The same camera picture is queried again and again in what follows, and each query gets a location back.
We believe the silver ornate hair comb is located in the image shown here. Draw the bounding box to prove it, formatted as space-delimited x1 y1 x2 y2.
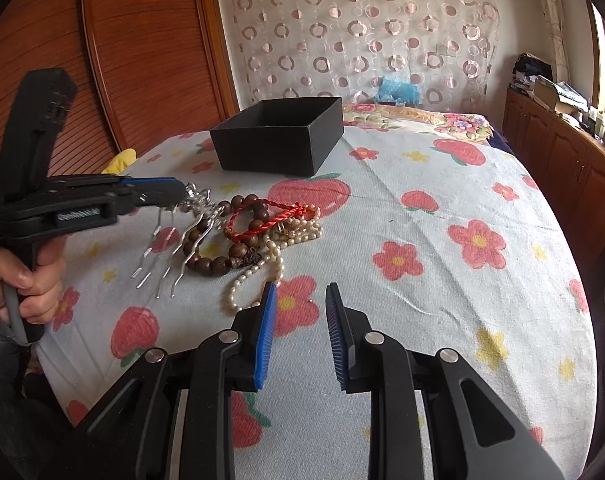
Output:
130 182 225 299

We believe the brown wooden bead bracelet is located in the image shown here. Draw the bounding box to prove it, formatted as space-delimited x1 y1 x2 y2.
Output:
181 193 273 278

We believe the white pearl necklace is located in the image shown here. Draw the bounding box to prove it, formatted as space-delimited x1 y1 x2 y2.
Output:
224 202 325 313

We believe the red braided cord bracelet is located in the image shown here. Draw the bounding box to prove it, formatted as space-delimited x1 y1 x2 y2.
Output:
222 199 306 244

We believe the grey left sleeve forearm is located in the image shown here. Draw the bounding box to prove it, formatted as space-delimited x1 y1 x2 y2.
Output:
0 319 41 479

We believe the person's left hand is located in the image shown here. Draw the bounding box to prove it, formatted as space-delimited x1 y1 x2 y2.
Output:
0 237 67 325

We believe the yellow plush toy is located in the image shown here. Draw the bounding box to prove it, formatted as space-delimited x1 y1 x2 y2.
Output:
102 148 138 174

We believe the strawberry flower print sheet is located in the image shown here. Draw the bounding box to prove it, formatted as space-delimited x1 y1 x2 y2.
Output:
37 127 597 479

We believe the black open cardboard box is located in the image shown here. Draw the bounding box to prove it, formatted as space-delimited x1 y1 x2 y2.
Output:
210 96 344 177

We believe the wooden wardrobe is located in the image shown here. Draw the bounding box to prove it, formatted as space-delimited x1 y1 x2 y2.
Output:
0 0 238 174

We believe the floral quilt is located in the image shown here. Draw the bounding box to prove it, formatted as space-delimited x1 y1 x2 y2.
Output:
343 103 495 144

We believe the blue bubble wrap bag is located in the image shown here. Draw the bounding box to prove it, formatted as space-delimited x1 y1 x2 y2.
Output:
374 77 422 106

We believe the wooden side cabinet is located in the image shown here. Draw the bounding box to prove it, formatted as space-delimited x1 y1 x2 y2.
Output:
502 88 605 272

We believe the pink circle pattern curtain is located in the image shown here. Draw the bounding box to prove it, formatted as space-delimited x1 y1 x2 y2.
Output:
219 0 500 112

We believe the clutter pile on cabinet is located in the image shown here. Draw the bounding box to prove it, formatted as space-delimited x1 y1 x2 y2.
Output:
510 52 597 129

